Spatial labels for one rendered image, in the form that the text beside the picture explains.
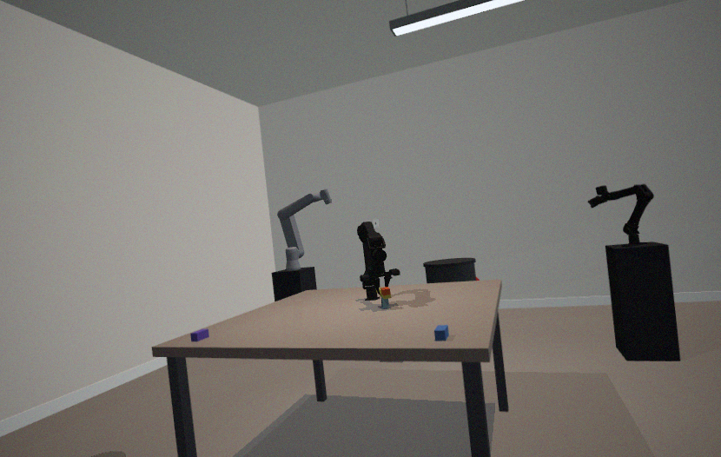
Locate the purple rectangular block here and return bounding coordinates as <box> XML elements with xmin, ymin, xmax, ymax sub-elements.
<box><xmin>190</xmin><ymin>328</ymin><xmax>209</xmax><ymax>341</ymax></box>

